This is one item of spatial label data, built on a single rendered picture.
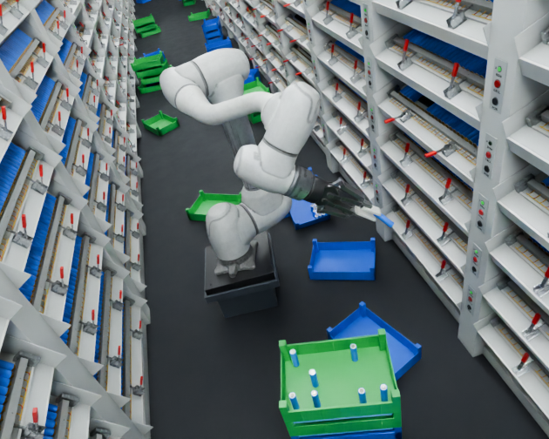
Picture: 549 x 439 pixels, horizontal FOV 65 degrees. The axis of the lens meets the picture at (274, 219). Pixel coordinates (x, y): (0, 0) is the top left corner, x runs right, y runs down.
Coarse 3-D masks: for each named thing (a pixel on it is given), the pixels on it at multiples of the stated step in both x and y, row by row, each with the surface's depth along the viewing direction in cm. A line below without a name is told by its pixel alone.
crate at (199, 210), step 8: (200, 192) 268; (240, 192) 258; (200, 200) 270; (208, 200) 272; (216, 200) 270; (224, 200) 268; (232, 200) 266; (240, 200) 263; (192, 208) 262; (200, 208) 267; (208, 208) 265; (192, 216) 257; (200, 216) 255
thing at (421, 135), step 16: (400, 80) 164; (384, 96) 166; (384, 112) 165; (400, 112) 157; (400, 128) 158; (416, 128) 148; (448, 128) 139; (432, 144) 139; (448, 160) 131; (464, 160) 127; (464, 176) 125
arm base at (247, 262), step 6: (252, 246) 192; (252, 252) 188; (240, 258) 182; (246, 258) 184; (252, 258) 186; (222, 264) 185; (228, 264) 183; (234, 264) 182; (240, 264) 183; (246, 264) 183; (252, 264) 183; (216, 270) 186; (222, 270) 185; (228, 270) 184; (234, 270) 180; (240, 270) 184; (234, 276) 181
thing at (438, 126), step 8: (392, 96) 163; (400, 96) 159; (408, 104) 154; (416, 112) 149; (424, 112) 146; (416, 120) 149; (424, 120) 146; (432, 120) 142; (440, 128) 138; (440, 136) 137; (448, 136) 134; (456, 136) 132; (456, 144) 132; (464, 144) 128; (464, 152) 128; (472, 152) 124
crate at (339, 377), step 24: (360, 336) 122; (384, 336) 119; (288, 360) 126; (312, 360) 125; (336, 360) 124; (360, 360) 122; (384, 360) 121; (288, 384) 121; (336, 384) 118; (360, 384) 117; (288, 408) 111; (312, 408) 114; (336, 408) 108; (360, 408) 108; (384, 408) 108
